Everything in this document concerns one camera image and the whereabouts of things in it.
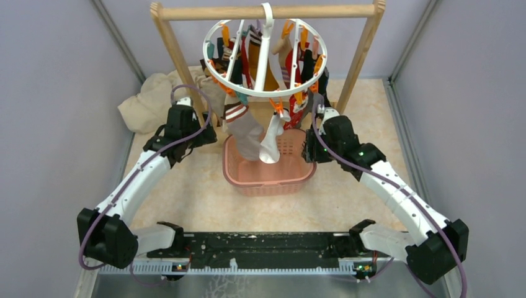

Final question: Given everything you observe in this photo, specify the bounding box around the white sock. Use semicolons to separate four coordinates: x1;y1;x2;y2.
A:
259;109;291;164

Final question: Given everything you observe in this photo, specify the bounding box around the mustard yellow sock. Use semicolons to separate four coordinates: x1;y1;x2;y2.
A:
248;36;279;91

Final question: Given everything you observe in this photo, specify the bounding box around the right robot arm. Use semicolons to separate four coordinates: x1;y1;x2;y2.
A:
302;114;469;285

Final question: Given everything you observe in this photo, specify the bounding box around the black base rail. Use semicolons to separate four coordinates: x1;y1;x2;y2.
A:
85;231;458;276

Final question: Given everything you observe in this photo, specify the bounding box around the red patterned sock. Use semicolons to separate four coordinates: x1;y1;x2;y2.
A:
284;92;308;130

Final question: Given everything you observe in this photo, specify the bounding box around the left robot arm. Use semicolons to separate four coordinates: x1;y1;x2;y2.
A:
77;97;217;270

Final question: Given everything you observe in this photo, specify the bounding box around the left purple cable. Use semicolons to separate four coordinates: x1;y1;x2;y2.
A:
78;84;213;287

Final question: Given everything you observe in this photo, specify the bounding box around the purple cable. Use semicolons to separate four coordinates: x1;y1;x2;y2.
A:
78;84;213;287
310;102;470;298

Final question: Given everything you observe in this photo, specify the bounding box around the wooden hanger rack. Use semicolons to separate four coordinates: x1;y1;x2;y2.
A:
149;0;387;155

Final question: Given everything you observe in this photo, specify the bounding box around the pink plastic laundry basket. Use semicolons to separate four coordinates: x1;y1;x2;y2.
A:
223;129;316;197

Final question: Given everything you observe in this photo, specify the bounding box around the beige crumpled cloth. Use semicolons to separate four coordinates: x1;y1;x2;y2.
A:
117;68;207;135

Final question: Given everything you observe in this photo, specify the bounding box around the beige brown sock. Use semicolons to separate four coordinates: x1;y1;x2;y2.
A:
197;71;231;135

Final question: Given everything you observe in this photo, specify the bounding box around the grey sock with striped cuff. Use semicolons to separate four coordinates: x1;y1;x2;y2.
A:
223;102;264;161

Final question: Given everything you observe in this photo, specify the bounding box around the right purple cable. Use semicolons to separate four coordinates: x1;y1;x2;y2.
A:
310;102;470;298

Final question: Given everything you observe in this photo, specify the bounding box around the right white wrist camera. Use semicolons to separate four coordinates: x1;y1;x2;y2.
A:
316;105;340;125

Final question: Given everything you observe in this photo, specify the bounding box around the white round clip hanger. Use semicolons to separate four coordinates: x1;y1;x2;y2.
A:
202;2;328;99

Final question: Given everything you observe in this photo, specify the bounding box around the grey black sock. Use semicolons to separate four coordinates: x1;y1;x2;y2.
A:
304;68;331;116

